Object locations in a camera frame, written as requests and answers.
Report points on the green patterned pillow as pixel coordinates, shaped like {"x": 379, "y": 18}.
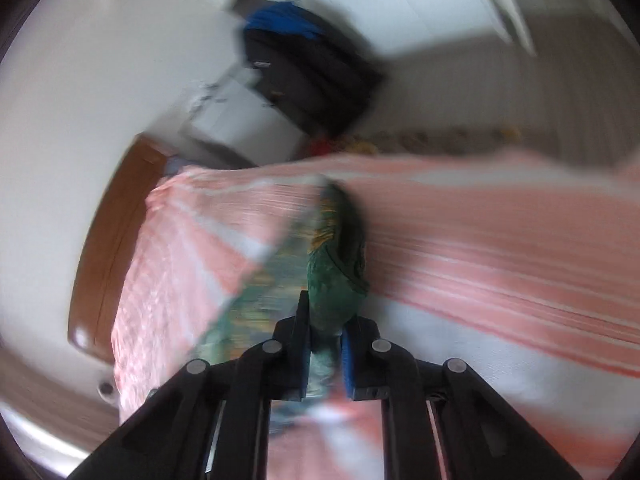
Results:
{"x": 330, "y": 285}

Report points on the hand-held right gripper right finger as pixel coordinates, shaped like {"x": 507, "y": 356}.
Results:
{"x": 347, "y": 360}

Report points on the white nightstand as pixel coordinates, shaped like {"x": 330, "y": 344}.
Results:
{"x": 235, "y": 125}

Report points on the pink striped bedsheet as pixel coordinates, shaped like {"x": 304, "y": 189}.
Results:
{"x": 475, "y": 260}

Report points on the wooden headboard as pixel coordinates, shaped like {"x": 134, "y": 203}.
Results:
{"x": 100, "y": 260}

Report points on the blue cloth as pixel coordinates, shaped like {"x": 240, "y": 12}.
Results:
{"x": 280, "y": 17}

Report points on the white door frame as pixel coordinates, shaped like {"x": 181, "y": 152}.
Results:
{"x": 505, "y": 10}

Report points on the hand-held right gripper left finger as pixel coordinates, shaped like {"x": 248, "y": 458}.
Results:
{"x": 304, "y": 360}

